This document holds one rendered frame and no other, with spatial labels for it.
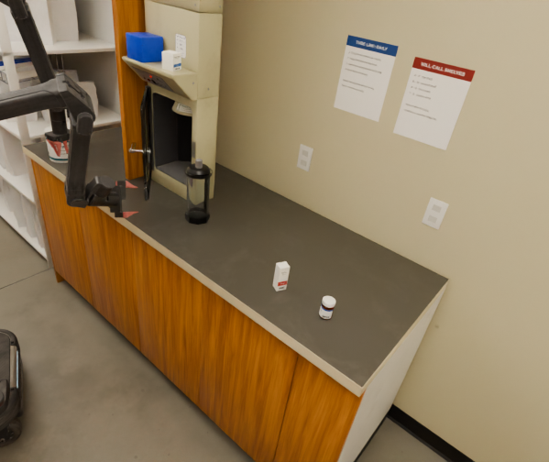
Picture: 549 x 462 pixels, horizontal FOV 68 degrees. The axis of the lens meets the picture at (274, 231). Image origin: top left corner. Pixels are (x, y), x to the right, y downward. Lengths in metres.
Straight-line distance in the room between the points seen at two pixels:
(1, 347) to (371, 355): 1.71
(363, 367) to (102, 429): 1.37
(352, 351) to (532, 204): 0.78
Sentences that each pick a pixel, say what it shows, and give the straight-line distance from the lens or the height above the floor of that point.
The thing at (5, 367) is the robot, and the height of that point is 0.24.
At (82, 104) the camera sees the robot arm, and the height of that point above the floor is 1.50.
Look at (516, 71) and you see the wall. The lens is 1.54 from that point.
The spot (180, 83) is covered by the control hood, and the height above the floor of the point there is 1.48.
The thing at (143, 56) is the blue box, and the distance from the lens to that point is 1.75.
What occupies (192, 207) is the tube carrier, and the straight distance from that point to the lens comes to 1.70.
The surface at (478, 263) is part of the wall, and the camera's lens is 1.72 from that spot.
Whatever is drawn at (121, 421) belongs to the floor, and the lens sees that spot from 2.24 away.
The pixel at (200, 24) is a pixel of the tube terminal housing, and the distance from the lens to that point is 1.64.
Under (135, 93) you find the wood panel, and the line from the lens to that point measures 1.97.
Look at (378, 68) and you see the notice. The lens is 1.68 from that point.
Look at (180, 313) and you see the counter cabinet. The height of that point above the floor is 0.62.
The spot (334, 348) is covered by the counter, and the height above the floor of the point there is 0.94.
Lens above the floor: 1.87
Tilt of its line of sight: 33 degrees down
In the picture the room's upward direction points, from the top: 8 degrees clockwise
